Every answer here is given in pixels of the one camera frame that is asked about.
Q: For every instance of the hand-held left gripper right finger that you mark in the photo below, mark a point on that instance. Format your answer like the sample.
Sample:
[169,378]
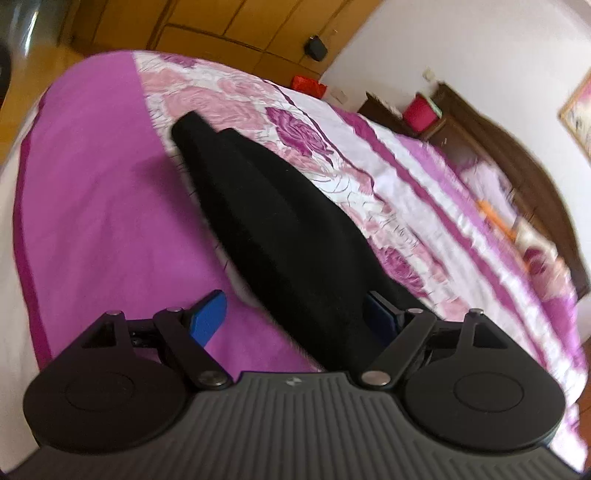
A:
[382,318]

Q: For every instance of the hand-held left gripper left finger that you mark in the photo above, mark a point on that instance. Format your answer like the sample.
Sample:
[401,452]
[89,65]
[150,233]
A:
[208,318]

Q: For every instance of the black garment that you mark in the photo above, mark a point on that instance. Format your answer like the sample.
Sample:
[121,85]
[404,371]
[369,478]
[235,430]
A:
[286,230]

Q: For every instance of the purple floral bedspread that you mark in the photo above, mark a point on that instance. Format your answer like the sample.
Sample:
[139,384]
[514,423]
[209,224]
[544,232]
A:
[92,207]

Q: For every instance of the purple floral pillow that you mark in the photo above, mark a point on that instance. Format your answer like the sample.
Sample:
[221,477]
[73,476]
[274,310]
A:
[535,251]

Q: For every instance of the lilac pillow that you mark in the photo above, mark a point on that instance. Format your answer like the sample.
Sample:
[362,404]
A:
[489,184]

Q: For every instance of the dark wooden nightstand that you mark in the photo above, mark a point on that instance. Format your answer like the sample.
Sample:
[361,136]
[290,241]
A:
[392,115]

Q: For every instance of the red bucket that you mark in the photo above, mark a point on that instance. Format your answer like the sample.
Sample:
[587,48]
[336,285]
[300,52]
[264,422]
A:
[420,113]

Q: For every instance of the dark wooden headboard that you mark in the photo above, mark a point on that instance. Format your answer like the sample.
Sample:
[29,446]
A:
[521,152]

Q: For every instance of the small black bag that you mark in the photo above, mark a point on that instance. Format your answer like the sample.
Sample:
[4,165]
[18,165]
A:
[316,47]

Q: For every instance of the wooden wardrobe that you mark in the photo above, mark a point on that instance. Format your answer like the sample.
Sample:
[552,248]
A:
[207,23]

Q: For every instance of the wall socket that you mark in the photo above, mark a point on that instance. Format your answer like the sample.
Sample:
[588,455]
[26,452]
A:
[430,74]

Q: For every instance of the framed wall picture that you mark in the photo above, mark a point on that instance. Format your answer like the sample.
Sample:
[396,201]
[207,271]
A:
[577,115]

